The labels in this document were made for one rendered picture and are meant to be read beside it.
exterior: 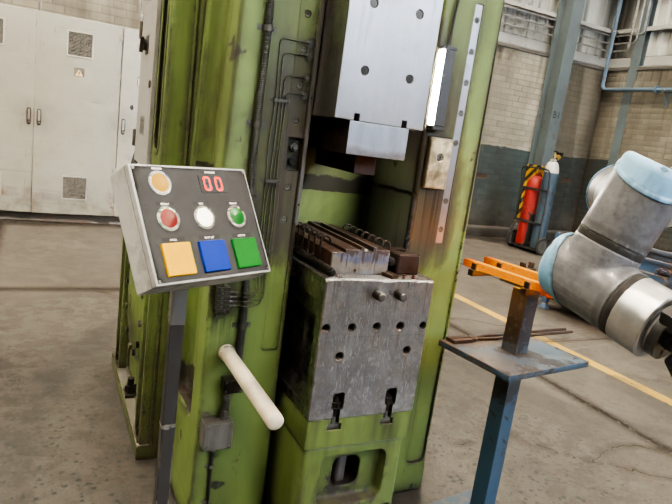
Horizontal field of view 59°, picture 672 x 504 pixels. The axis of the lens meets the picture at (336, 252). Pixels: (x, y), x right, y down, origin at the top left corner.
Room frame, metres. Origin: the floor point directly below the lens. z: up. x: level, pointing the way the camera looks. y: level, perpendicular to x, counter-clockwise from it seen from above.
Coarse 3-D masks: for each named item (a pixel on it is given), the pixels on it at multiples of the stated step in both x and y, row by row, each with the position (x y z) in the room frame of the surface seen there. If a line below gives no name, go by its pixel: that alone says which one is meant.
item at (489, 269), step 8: (464, 264) 1.90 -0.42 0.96; (480, 264) 1.85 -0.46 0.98; (488, 264) 1.86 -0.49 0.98; (488, 272) 1.82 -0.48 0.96; (496, 272) 1.79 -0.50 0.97; (504, 272) 1.77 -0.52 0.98; (512, 280) 1.74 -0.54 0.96; (520, 280) 1.72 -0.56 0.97; (528, 280) 1.70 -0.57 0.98; (536, 288) 1.67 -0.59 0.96
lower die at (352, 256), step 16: (304, 240) 1.89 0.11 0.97; (336, 240) 1.86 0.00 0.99; (320, 256) 1.77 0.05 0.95; (336, 256) 1.71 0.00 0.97; (352, 256) 1.74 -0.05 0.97; (368, 256) 1.76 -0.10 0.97; (384, 256) 1.79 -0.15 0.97; (336, 272) 1.72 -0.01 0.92; (352, 272) 1.74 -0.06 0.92; (368, 272) 1.77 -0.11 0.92
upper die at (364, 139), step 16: (320, 128) 1.88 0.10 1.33; (336, 128) 1.78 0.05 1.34; (352, 128) 1.71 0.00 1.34; (368, 128) 1.73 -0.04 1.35; (384, 128) 1.76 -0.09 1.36; (400, 128) 1.78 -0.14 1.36; (320, 144) 1.87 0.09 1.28; (336, 144) 1.76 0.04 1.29; (352, 144) 1.71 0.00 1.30; (368, 144) 1.74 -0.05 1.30; (384, 144) 1.76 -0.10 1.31; (400, 144) 1.79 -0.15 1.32
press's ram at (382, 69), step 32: (352, 0) 1.69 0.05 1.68; (384, 0) 1.73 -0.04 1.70; (416, 0) 1.78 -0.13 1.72; (352, 32) 1.69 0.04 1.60; (384, 32) 1.74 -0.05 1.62; (416, 32) 1.79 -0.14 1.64; (320, 64) 1.81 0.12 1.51; (352, 64) 1.70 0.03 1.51; (384, 64) 1.74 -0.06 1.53; (416, 64) 1.79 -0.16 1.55; (320, 96) 1.78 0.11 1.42; (352, 96) 1.70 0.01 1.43; (384, 96) 1.75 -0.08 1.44; (416, 96) 1.80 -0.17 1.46; (416, 128) 1.81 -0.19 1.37
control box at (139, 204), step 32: (128, 192) 1.27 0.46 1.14; (160, 192) 1.30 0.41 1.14; (192, 192) 1.38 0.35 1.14; (224, 192) 1.45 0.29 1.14; (128, 224) 1.26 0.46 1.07; (160, 224) 1.27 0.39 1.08; (192, 224) 1.34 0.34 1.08; (224, 224) 1.41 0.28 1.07; (256, 224) 1.49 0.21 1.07; (128, 256) 1.26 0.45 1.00; (160, 256) 1.23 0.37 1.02; (160, 288) 1.22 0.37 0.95
